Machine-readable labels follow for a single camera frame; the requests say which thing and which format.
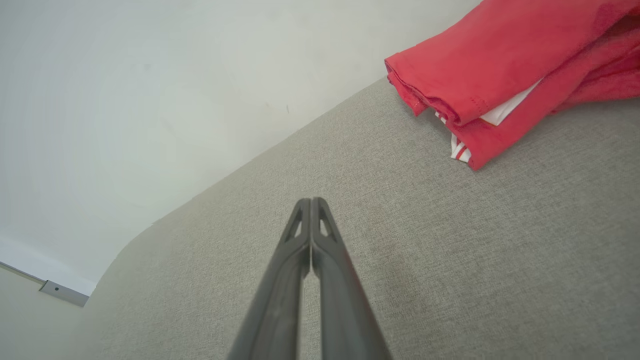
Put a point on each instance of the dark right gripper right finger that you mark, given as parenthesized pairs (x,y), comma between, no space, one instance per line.
(345,310)

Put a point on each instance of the grey metal wall bracket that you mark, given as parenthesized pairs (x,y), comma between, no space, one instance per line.
(65,293)

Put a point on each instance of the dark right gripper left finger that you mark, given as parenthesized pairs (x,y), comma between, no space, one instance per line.
(280,300)

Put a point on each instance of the red shorts white waistband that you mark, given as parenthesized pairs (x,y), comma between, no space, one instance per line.
(500,140)

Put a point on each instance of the grey fabric sofa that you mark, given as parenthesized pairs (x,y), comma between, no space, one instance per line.
(450,250)

